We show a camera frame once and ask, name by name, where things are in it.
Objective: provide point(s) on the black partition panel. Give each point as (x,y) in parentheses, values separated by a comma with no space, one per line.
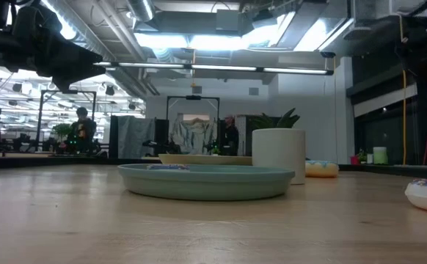
(161,132)

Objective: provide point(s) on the succulent in white pot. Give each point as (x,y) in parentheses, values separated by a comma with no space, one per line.
(279,154)

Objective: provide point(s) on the long ceiling light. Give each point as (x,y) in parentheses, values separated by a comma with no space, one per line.
(221,67)

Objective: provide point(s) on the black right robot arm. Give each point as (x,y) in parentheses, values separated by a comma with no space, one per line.
(426,55)

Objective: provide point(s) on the green leafy plant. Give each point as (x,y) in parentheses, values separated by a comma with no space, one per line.
(62,130)

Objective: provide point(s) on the black aluminium table frame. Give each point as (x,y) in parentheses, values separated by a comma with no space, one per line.
(70,161)

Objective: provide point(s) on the teal round plate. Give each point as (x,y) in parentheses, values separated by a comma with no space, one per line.
(206,185)

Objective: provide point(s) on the gray wall vent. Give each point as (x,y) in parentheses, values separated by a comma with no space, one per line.
(254,91)

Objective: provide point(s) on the small green plant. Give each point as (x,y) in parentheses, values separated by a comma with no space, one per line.
(362,155)

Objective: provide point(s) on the gray cloth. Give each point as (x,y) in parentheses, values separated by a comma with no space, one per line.
(134,135)

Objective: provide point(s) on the person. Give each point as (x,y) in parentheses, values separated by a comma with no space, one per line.
(231,139)
(83,132)

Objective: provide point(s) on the red cup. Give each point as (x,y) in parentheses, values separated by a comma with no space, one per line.
(354,160)

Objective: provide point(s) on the clear plastic sheet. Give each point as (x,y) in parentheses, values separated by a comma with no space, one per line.
(193,135)

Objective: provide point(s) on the large blue frosted donut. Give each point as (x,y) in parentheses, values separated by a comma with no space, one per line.
(323,170)

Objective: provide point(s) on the beige round plate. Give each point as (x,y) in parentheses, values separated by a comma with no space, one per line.
(206,160)

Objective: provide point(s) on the white cup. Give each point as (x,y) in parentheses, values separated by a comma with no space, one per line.
(369,158)

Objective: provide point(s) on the pale green container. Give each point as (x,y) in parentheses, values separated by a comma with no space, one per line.
(380,155)

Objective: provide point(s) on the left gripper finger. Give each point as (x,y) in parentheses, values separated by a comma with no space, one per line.
(77,60)

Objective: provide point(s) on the black station frame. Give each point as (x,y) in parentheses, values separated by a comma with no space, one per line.
(193,97)
(68,91)

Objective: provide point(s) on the silver ventilation duct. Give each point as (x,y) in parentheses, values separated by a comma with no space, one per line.
(140,9)

